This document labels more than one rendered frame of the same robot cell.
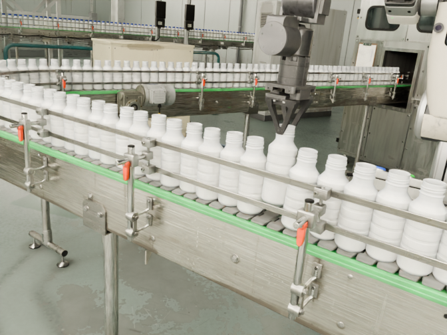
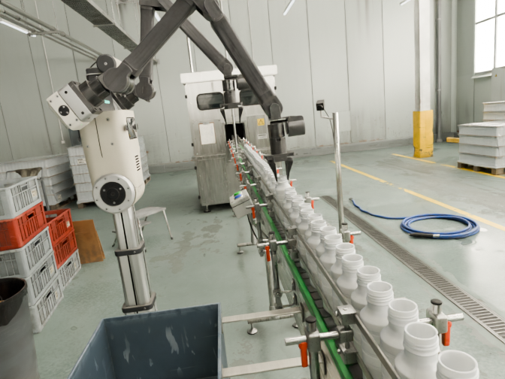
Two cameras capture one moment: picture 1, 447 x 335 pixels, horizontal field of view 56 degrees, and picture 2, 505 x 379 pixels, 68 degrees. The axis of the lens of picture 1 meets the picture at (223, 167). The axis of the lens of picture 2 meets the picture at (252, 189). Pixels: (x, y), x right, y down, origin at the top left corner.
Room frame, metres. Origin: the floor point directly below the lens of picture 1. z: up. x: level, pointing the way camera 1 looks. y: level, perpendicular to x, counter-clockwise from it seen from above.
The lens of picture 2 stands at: (1.74, 0.85, 1.43)
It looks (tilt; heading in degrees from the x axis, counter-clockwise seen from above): 11 degrees down; 232
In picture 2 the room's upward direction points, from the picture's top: 6 degrees counter-clockwise
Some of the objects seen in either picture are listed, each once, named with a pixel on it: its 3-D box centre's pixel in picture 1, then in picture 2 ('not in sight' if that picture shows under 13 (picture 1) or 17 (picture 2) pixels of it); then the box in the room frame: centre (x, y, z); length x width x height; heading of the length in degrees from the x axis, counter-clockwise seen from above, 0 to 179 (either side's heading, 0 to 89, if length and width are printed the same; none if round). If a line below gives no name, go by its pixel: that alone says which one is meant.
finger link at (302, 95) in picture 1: (289, 110); (279, 168); (0.85, -0.12, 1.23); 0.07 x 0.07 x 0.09; 56
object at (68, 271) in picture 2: not in sight; (49, 271); (1.21, -3.18, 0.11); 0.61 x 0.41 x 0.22; 58
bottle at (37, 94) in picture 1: (38, 112); (403, 359); (1.32, 0.61, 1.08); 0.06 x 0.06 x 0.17
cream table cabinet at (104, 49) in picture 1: (142, 90); not in sight; (5.36, 1.11, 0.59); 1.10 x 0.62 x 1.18; 128
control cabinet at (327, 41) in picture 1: (314, 62); not in sight; (7.87, -1.50, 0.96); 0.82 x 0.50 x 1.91; 128
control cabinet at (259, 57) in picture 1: (278, 61); not in sight; (7.32, -0.79, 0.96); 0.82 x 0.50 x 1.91; 128
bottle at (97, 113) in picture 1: (98, 129); (335, 274); (1.16, 0.36, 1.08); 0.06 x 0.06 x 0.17
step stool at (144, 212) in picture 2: not in sight; (140, 226); (0.10, -3.54, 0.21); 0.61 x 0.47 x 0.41; 109
